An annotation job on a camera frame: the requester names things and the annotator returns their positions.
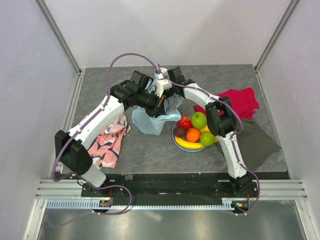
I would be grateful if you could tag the aluminium frame rail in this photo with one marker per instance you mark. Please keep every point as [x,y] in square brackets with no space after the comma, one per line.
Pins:
[268,190]

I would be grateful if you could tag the dark red fake fruit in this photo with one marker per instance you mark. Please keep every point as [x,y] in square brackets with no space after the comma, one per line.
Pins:
[180,132]

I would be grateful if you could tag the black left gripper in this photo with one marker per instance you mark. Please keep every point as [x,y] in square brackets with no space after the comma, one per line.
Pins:
[158,110]

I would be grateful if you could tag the red fake apple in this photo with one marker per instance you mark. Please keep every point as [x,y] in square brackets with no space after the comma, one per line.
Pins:
[185,122]

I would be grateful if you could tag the olive green cloth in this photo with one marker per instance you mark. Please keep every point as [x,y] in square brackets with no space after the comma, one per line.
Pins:
[255,144]

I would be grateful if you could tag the green fake pear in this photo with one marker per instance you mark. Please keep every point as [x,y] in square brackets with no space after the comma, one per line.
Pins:
[207,139]

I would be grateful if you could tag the yellow fake mango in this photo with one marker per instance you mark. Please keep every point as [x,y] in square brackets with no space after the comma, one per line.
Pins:
[204,129]

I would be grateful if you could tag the pink navy patterned cloth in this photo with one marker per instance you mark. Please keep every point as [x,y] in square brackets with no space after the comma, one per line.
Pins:
[106,147]

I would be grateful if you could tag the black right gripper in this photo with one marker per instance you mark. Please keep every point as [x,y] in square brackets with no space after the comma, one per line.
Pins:
[168,95]

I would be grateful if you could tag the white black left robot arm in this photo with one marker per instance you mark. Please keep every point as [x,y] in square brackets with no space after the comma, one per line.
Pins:
[71,147]

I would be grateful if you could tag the red cloth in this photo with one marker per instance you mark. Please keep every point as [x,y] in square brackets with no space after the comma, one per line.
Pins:
[243,102]

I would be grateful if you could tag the right aluminium corner post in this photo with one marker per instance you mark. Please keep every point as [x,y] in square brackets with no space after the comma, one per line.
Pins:
[290,9]

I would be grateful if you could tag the light blue plate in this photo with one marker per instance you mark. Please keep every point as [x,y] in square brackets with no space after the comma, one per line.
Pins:
[172,135]

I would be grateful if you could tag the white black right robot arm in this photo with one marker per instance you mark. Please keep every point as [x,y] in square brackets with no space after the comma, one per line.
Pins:
[221,120]

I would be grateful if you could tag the aluminium corner post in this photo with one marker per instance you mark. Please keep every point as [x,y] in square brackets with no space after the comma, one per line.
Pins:
[45,11]
[290,9]

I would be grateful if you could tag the slotted grey cable duct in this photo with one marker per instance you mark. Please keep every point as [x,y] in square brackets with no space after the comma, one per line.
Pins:
[97,204]

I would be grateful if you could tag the fake orange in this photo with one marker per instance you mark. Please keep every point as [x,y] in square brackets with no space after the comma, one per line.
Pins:
[193,135]

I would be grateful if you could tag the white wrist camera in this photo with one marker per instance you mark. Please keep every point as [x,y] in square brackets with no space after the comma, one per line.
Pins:
[162,73]
[162,85]

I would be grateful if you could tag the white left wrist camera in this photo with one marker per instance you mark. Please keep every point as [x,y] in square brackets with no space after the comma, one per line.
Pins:
[162,85]

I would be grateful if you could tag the yellow fake banana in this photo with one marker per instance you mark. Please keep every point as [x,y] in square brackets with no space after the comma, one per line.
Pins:
[188,145]

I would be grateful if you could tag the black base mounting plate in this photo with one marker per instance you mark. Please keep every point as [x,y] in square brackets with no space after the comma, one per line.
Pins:
[213,185]

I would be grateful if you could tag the left aluminium corner post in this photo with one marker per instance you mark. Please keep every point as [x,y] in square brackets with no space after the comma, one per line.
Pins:
[45,11]

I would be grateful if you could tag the green fake lime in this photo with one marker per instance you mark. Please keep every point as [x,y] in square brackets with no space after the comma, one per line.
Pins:
[198,120]

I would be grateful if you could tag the translucent light blue plastic bag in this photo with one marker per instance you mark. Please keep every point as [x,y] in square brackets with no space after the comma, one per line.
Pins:
[154,125]

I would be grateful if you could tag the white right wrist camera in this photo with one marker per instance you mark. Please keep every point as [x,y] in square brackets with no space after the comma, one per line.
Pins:
[162,73]

